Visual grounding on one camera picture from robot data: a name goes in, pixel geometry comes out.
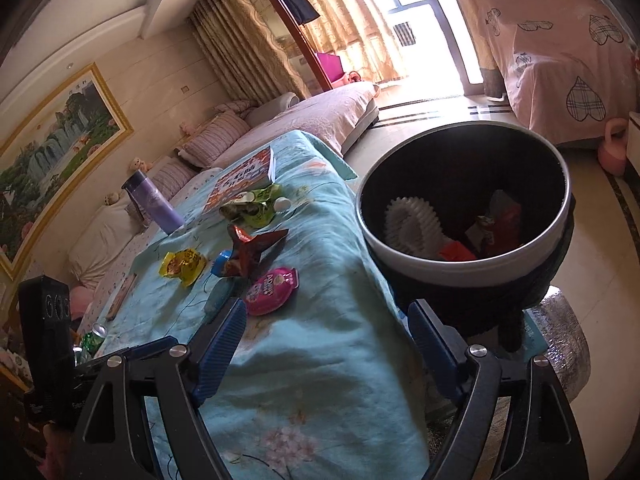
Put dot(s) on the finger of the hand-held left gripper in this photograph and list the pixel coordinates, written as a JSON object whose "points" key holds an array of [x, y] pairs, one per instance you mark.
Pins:
{"points": [[142, 346]]}

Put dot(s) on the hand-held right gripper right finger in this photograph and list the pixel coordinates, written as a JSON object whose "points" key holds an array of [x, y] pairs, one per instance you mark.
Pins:
{"points": [[432, 355]]}

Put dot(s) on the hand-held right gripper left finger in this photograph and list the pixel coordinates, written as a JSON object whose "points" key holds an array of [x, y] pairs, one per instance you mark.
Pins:
{"points": [[220, 355]]}

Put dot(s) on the black white-rimmed trash bin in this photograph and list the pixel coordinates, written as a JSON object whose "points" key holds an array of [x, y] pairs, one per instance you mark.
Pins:
{"points": [[470, 290]]}

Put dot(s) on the red plastic wrapper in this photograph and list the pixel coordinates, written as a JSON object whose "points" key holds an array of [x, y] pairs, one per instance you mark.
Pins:
{"points": [[456, 251]]}

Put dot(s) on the white paper cupcake liners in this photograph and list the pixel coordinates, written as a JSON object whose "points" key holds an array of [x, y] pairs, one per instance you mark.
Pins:
{"points": [[412, 225]]}

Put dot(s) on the pink cushion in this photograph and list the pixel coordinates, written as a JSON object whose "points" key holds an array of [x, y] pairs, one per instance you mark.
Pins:
{"points": [[80, 302]]}

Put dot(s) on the crushed green drink can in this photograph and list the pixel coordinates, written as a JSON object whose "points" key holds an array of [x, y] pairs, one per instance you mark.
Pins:
{"points": [[94, 339]]}

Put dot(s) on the translucent teal packet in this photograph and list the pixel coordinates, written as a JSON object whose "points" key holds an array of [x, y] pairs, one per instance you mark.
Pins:
{"points": [[220, 300]]}

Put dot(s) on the pink round snack packet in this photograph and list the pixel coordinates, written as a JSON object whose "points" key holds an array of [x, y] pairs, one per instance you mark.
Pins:
{"points": [[272, 290]]}

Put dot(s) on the yellow snack wrapper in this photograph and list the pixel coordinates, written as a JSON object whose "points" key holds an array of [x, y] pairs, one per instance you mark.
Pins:
{"points": [[182, 266]]}

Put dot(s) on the light blue floral tablecloth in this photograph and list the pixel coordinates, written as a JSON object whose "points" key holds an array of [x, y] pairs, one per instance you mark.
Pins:
{"points": [[310, 360]]}

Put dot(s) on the blue round cap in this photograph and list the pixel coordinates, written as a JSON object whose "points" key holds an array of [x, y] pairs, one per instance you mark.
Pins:
{"points": [[220, 264]]}

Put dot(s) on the white pillow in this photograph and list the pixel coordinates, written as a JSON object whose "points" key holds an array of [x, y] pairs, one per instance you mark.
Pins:
{"points": [[105, 245]]}

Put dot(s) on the dark red snack wrapper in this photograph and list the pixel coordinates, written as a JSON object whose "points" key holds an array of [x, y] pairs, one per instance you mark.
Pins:
{"points": [[250, 255]]}

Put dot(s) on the purple water bottle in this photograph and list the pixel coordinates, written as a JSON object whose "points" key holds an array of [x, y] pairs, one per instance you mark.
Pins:
{"points": [[155, 205]]}

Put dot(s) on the small beige teddy bear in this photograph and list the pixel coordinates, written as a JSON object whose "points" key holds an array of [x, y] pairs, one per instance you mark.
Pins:
{"points": [[112, 198]]}

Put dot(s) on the green snack wrapper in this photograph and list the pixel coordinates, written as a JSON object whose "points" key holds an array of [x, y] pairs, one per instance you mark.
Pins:
{"points": [[252, 207]]}

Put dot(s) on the small white egg-shaped object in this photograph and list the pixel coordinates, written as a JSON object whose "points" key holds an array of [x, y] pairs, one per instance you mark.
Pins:
{"points": [[282, 204]]}

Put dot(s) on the large striped pillow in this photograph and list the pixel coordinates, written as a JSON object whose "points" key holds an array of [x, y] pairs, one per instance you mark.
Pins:
{"points": [[170, 180], [215, 140]]}

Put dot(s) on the framed landscape painting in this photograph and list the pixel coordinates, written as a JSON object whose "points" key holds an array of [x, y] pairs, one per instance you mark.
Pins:
{"points": [[50, 160]]}

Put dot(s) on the cream teddy bear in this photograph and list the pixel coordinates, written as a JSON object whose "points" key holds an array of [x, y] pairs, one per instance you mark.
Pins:
{"points": [[141, 165]]}

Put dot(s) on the book under red book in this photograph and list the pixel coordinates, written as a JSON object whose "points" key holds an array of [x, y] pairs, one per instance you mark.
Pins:
{"points": [[273, 167]]}

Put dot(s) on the pink plush toy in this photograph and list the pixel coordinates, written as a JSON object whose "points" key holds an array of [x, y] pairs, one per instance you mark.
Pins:
{"points": [[186, 127]]}

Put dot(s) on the small striped pillow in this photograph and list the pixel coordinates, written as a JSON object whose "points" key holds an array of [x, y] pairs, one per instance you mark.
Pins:
{"points": [[237, 109]]}

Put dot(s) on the pink plastic jug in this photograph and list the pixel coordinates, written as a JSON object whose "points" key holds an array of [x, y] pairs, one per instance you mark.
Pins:
{"points": [[614, 152]]}

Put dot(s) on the small doll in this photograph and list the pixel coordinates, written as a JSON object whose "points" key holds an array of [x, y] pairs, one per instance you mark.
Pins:
{"points": [[355, 77]]}

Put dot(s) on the magenta box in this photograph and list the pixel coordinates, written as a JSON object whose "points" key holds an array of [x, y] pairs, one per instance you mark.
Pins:
{"points": [[330, 67]]}

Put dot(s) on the pink heart print cover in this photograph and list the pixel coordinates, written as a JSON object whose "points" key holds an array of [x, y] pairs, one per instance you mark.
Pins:
{"points": [[560, 65]]}

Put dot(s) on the sheer patterned curtain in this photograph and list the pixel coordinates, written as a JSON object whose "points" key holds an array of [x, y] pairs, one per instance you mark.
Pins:
{"points": [[350, 20]]}

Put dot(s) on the dark hanging garment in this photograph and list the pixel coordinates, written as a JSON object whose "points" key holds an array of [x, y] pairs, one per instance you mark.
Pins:
{"points": [[300, 6]]}

